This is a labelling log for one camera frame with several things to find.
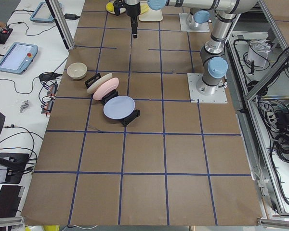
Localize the blue teach pendant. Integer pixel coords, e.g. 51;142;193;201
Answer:
0;42;39;74
30;2;54;23

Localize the small metal clamp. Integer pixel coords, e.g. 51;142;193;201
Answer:
19;100;30;113

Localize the near blue teach pendant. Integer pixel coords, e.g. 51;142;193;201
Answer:
0;42;39;74

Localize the black monitor stand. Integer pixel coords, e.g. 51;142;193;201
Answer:
0;112;29;184

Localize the blue plate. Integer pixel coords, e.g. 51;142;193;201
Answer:
103;96;135;120

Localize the black power adapter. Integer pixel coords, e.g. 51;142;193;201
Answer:
64;13;80;20

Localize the yellow lemon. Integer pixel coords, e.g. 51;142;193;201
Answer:
106;2;114;13

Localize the white rectangular tray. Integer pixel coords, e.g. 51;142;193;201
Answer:
138;5;163;22

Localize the pink plate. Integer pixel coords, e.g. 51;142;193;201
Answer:
93;77;119;101

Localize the far blue teach pendant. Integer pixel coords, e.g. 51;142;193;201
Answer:
30;2;54;23

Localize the beige bowl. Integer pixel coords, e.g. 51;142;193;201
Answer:
67;63;87;80

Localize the aluminium frame post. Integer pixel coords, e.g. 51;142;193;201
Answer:
45;0;75;51

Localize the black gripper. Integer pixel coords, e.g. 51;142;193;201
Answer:
124;0;141;39

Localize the cream plate in rack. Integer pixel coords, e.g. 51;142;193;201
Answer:
86;73;113;94

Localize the black dish rack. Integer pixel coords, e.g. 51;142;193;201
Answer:
85;73;140;127

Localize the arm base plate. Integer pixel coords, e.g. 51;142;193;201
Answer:
179;11;210;33
187;73;228;104

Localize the cream plate with lemon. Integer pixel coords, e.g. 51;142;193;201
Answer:
109;1;126;14

